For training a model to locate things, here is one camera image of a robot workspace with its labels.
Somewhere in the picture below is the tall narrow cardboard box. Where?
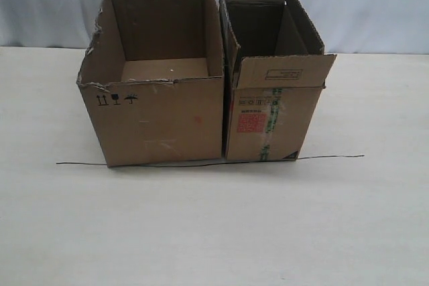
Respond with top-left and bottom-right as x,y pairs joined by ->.
219,0 -> 336,161

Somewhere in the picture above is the thin black line marker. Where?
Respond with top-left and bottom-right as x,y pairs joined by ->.
56,154 -> 365,168

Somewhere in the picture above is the wide torn cardboard box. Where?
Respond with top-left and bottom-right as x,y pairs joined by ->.
76,0 -> 225,167

